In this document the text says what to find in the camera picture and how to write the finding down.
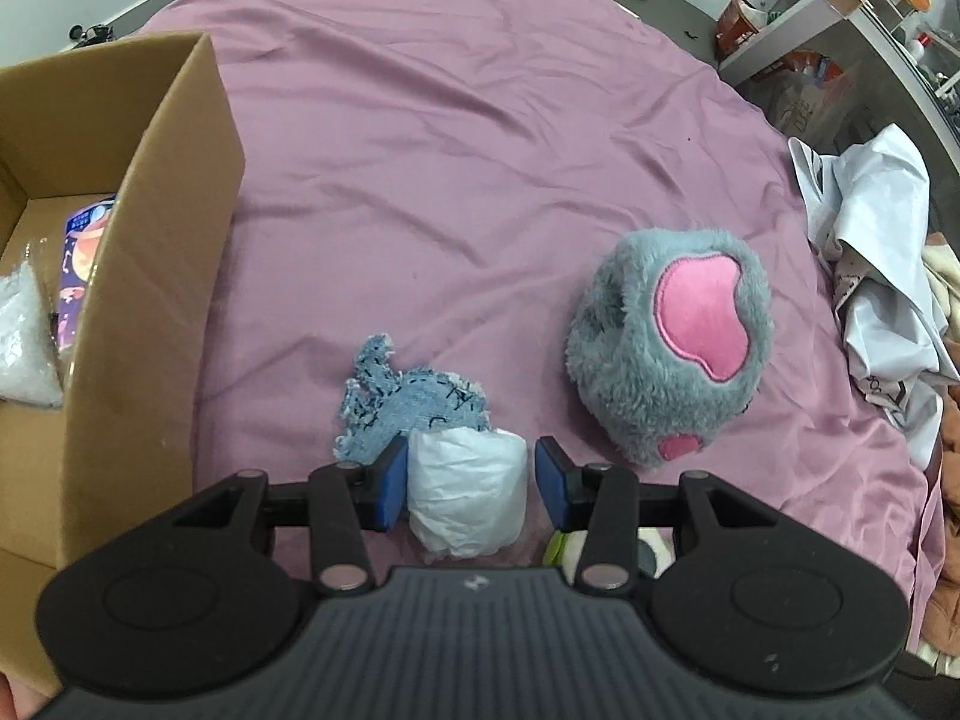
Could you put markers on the white desk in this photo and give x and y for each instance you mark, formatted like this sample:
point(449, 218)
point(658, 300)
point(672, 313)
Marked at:
point(847, 7)

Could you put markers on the paper shopping bag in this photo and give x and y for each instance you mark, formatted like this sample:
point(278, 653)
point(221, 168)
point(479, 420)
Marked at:
point(814, 101)

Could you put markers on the beige garment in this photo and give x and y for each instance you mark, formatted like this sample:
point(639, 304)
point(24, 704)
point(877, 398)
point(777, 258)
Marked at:
point(943, 277)

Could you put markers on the clear white plastic bag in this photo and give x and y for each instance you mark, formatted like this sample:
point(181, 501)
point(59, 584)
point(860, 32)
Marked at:
point(26, 345)

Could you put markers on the cardboard box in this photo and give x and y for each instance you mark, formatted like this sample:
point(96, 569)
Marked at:
point(161, 300)

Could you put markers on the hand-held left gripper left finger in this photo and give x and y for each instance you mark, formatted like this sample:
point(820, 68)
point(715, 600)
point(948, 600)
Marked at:
point(395, 491)

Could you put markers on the purple bed sheet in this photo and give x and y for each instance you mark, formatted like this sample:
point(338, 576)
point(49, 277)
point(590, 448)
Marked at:
point(450, 150)

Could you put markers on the white bottle red cap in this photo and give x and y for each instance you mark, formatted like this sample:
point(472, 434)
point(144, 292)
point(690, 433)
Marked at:
point(916, 46)

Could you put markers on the purple printed packet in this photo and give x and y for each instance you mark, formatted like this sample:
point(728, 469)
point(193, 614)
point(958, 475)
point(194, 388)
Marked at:
point(82, 270)

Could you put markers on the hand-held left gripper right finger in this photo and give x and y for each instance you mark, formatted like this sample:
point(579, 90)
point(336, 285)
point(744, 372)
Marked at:
point(550, 489)

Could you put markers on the white plastic pack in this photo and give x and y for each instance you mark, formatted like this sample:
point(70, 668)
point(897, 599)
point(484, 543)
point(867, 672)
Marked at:
point(465, 491)

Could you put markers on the red basket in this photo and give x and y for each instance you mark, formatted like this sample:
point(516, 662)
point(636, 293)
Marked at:
point(739, 22)

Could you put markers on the green white soft toy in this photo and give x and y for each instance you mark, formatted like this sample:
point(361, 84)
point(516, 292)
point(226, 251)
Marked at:
point(652, 547)

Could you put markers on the white cloth pile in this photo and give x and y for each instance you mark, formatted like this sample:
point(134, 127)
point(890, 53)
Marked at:
point(877, 240)

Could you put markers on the black shoes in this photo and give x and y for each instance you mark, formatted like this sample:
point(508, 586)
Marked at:
point(90, 33)

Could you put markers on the grey pink plush slipper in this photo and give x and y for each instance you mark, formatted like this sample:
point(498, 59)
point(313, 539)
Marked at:
point(637, 382)

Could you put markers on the blue denim cloth toy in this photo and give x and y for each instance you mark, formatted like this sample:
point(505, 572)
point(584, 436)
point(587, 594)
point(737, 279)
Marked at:
point(409, 409)

